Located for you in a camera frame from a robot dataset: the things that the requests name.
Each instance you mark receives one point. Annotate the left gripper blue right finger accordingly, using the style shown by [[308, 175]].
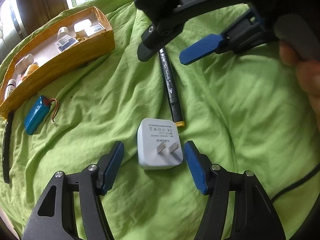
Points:
[[254, 215]]

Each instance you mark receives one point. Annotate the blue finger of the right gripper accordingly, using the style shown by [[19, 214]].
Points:
[[154, 40], [200, 49]]

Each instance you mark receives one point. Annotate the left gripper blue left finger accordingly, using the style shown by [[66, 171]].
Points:
[[53, 216]]

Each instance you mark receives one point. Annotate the small white medicine box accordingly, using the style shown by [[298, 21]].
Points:
[[94, 29]]

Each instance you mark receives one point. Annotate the black marker yellow cap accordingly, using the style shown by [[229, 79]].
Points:
[[170, 88]]

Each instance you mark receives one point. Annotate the cream plastic case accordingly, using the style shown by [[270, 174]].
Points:
[[79, 27]]

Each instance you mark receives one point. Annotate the blue white medicine box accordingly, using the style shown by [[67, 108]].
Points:
[[65, 43]]

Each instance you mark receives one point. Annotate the white bottle green label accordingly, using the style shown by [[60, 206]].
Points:
[[62, 32]]

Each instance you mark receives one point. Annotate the white power adapter plug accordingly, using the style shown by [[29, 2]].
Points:
[[158, 144]]

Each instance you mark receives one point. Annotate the yellow round jar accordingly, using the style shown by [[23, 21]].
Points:
[[32, 68]]

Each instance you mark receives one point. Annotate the white bottle red label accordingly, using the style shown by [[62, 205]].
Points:
[[22, 65]]

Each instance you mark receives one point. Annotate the white bottle dark collar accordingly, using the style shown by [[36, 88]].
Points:
[[10, 88]]

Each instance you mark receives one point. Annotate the right hand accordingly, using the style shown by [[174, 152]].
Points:
[[307, 75]]

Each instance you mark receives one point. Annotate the yellow cardboard tray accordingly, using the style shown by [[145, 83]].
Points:
[[54, 63]]

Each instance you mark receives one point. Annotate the green bed quilt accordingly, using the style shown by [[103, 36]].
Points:
[[245, 112]]

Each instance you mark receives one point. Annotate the black marker purple cap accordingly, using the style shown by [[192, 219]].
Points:
[[6, 147]]

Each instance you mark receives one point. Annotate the blue battery pack with wires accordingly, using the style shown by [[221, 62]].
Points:
[[38, 112]]

